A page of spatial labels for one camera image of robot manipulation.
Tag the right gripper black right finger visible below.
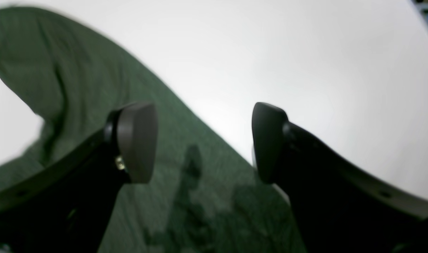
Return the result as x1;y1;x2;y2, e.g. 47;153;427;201
252;102;428;253

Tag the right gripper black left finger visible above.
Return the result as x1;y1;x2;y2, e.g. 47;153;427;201
0;102;158;253

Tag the green long-sleeve T-shirt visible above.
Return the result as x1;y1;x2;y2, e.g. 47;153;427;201
0;7;306;253

